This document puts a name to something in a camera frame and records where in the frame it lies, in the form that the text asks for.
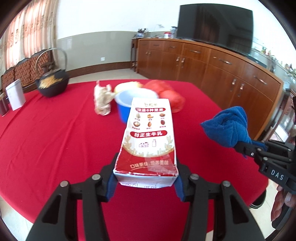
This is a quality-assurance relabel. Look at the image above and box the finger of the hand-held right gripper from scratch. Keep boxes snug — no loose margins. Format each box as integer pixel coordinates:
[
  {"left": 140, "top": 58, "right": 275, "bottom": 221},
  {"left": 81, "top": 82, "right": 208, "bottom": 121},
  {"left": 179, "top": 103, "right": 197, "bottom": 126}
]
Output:
[
  {"left": 264, "top": 138, "right": 296, "bottom": 151},
  {"left": 234, "top": 141, "right": 267, "bottom": 161}
]

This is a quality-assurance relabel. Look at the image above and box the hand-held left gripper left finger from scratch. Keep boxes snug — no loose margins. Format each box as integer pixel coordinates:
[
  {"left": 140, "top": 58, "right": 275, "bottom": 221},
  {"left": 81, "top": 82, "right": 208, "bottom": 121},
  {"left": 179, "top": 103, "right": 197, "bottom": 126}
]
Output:
[{"left": 25, "top": 153, "right": 119, "bottom": 241}]

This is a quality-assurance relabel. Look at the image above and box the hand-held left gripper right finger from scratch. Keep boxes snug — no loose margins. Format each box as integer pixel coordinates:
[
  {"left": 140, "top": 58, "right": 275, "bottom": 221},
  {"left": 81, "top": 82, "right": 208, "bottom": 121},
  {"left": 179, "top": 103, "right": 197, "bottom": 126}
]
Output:
[{"left": 174, "top": 162, "right": 265, "bottom": 241}]

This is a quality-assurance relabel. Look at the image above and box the blue cloth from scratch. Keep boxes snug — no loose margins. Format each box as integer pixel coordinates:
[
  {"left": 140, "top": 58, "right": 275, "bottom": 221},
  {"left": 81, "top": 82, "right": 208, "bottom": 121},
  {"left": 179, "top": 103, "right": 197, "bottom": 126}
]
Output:
[{"left": 200, "top": 106, "right": 266, "bottom": 158}]

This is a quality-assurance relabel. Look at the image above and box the red and white carton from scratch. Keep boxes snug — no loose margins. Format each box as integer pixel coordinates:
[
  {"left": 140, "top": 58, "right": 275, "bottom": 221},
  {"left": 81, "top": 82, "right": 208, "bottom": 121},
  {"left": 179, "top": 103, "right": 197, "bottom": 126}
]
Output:
[{"left": 113, "top": 98, "right": 179, "bottom": 189}]

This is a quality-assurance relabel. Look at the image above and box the blue plastic cup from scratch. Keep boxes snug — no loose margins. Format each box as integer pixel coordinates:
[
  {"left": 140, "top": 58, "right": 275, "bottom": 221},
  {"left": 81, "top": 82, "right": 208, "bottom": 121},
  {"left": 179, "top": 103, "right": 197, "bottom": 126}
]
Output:
[{"left": 115, "top": 90, "right": 159, "bottom": 123}]

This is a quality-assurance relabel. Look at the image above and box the beige paper wrapper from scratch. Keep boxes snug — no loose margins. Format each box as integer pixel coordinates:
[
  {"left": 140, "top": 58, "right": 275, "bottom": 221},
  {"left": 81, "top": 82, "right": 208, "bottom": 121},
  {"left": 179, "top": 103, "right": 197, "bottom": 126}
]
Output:
[{"left": 94, "top": 80, "right": 116, "bottom": 116}]

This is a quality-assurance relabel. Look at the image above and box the red mesh bag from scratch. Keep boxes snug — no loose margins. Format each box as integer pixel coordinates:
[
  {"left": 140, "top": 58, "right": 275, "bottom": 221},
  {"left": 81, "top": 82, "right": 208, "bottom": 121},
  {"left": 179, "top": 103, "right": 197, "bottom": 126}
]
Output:
[{"left": 143, "top": 80, "right": 186, "bottom": 113}]

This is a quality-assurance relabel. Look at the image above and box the yellow wrapper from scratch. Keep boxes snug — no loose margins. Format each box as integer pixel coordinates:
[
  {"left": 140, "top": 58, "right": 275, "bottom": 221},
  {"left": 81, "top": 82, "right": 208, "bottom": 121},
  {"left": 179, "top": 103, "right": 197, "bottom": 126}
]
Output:
[{"left": 114, "top": 81, "right": 143, "bottom": 93}]

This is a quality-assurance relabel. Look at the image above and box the person's right hand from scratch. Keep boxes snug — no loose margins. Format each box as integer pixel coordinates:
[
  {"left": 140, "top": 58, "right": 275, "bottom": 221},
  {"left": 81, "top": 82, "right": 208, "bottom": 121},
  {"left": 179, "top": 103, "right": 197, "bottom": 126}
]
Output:
[{"left": 270, "top": 183, "right": 292, "bottom": 222}]

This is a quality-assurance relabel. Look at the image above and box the red tablecloth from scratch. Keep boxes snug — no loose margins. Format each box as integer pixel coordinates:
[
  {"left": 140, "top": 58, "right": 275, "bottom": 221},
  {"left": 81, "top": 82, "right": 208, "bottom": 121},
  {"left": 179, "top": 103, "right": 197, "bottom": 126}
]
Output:
[{"left": 0, "top": 80, "right": 269, "bottom": 234}]

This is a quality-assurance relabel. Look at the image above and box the wooden sideboard cabinet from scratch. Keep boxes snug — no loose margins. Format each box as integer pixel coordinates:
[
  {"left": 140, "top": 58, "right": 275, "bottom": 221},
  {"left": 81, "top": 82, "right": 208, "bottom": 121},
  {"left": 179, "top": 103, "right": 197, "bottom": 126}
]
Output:
[{"left": 136, "top": 37, "right": 284, "bottom": 141}]

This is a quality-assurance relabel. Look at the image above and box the black set-top box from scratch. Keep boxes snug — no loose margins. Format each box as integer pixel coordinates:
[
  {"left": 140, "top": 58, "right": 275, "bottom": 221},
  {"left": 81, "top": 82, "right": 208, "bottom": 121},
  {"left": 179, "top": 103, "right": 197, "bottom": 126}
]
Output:
[{"left": 248, "top": 54, "right": 270, "bottom": 68}]

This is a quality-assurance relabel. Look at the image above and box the row of small bottles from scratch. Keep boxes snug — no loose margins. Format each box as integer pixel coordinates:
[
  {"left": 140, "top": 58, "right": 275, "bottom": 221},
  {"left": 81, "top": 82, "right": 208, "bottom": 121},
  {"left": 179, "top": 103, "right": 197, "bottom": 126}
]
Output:
[{"left": 260, "top": 46, "right": 294, "bottom": 70}]

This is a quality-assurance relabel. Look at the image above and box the black cast iron teapot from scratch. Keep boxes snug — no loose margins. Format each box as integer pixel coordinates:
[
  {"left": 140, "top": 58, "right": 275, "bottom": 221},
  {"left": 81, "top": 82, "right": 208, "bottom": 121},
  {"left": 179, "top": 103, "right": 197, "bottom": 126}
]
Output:
[{"left": 35, "top": 48, "right": 70, "bottom": 97}]

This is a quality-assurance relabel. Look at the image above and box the black flat television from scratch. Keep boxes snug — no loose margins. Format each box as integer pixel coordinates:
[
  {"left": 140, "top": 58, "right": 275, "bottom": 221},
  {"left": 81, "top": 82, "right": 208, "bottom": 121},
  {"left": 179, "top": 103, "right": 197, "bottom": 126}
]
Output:
[{"left": 177, "top": 4, "right": 254, "bottom": 57}]

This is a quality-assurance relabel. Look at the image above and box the white tin box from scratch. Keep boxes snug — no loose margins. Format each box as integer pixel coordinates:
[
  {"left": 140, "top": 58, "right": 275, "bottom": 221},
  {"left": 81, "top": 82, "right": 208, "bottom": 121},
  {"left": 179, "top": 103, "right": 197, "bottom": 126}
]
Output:
[{"left": 6, "top": 79, "right": 26, "bottom": 111}]

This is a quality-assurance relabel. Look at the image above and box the small wooden side table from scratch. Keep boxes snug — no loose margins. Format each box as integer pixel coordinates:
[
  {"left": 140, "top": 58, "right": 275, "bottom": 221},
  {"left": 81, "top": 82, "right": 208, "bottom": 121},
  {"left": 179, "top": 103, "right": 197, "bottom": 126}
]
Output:
[{"left": 131, "top": 38, "right": 139, "bottom": 72}]

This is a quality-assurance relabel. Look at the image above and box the dark brown jar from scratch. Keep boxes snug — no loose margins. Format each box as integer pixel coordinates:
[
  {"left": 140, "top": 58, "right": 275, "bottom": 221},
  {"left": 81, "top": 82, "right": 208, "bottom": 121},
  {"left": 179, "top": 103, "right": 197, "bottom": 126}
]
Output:
[{"left": 0, "top": 93, "right": 10, "bottom": 116}]

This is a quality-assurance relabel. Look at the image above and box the carved wooden bench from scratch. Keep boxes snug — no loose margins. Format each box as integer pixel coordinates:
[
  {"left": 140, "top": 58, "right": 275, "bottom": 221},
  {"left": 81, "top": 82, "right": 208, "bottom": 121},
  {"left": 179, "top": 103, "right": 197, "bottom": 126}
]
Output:
[{"left": 0, "top": 49, "right": 53, "bottom": 93}]

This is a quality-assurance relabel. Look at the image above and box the patterned beige curtain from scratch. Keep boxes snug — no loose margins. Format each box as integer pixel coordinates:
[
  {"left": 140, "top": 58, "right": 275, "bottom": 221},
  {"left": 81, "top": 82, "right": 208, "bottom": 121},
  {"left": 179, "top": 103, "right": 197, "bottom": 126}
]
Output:
[{"left": 0, "top": 0, "right": 57, "bottom": 75}]

